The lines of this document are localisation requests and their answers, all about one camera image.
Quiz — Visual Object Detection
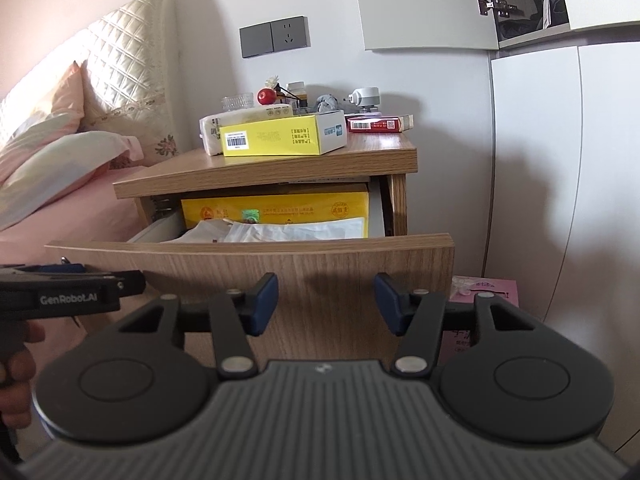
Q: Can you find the yellow white ointment box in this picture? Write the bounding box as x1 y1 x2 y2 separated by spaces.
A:
222 110 348 157

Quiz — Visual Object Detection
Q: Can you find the wooden drawer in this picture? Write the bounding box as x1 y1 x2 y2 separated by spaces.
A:
47 210 454 364

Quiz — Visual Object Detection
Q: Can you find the large yellow box in drawer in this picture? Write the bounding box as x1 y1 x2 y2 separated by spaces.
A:
181 183 369 229

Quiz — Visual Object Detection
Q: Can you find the person's left hand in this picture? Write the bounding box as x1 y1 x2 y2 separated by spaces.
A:
1 347 37 429

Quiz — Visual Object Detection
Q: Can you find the pink box on floor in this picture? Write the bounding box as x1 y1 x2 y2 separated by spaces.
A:
438 275 518 365

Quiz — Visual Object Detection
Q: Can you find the white plastic bag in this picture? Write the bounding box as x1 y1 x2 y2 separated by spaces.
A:
171 218 368 244

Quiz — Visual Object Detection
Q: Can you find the white tissue pack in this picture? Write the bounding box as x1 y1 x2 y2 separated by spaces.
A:
200 104 293 156

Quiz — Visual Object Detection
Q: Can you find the pink pillow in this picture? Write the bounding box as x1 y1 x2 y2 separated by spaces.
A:
1 61 85 183

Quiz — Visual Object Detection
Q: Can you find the clear glass cup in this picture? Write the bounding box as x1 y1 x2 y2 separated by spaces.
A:
221 92 255 112

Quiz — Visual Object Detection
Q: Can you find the red round ball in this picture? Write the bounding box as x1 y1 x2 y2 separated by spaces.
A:
256 87 278 106

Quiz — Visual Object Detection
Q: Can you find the white flower diffuser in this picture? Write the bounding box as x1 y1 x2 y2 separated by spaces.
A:
265 76 279 90

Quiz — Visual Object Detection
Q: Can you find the brown medicine bottle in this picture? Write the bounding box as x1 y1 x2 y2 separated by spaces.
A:
286 81 308 108

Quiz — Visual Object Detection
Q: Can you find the wooden nightstand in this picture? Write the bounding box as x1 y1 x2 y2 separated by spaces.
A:
114 133 418 235

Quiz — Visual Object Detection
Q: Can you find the grey crumpled cloth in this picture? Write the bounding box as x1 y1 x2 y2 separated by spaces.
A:
316 93 341 114

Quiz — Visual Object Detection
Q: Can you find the red cigarette box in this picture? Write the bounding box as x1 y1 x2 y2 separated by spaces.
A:
346 114 414 133

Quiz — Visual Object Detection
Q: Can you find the white plug adapter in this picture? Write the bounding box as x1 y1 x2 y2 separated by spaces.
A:
345 87 381 113

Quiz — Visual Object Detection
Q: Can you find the metal door hinge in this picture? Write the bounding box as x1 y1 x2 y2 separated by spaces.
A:
477 0 523 18

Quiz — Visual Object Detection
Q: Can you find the white cabinet door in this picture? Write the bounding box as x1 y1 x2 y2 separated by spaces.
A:
358 0 498 51

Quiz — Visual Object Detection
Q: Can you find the grey wall socket panel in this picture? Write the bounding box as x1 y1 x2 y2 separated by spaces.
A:
240 15 310 58

